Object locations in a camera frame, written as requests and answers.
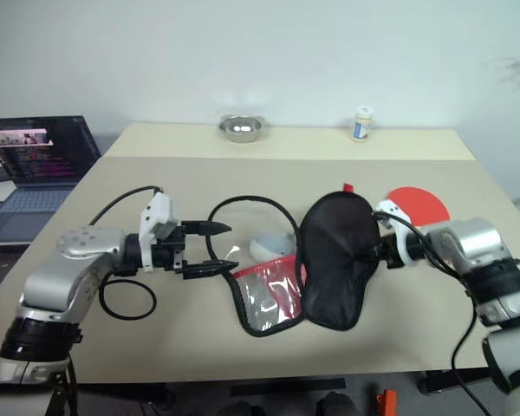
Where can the stainless steel bowl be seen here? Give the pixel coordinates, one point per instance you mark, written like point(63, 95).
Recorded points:
point(241, 128)

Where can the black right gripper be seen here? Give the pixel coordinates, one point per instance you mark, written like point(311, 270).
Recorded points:
point(390, 253)

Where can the red table tennis paddle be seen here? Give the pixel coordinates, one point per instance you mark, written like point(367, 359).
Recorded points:
point(420, 203)

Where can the black paddle case with zipper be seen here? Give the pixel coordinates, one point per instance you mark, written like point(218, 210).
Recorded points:
point(333, 281)

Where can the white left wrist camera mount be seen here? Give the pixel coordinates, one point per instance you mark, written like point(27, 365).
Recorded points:
point(156, 212)

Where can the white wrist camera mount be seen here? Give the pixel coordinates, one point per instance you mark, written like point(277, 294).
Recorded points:
point(156, 212)
point(405, 242)

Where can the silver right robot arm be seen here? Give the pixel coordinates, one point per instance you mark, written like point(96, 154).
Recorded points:
point(472, 242)

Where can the black table foot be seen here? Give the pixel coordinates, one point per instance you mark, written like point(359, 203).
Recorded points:
point(450, 381)

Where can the black table frame bar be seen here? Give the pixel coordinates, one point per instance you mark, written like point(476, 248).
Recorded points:
point(286, 386)

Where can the orange plastic object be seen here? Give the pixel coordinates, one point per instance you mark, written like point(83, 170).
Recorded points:
point(386, 401)

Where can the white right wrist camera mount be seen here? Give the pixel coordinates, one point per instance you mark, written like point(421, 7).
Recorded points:
point(405, 242)

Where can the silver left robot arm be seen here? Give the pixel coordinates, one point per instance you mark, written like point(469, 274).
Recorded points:
point(56, 281)

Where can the open grey laptop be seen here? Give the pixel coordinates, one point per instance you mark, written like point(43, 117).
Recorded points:
point(39, 160)

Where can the small white lidded bottle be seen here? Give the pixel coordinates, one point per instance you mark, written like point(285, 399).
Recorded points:
point(362, 125)

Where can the white and blue rounded object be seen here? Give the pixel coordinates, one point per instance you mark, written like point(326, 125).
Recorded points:
point(268, 247)

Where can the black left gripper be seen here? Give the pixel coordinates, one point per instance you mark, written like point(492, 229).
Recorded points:
point(169, 253)

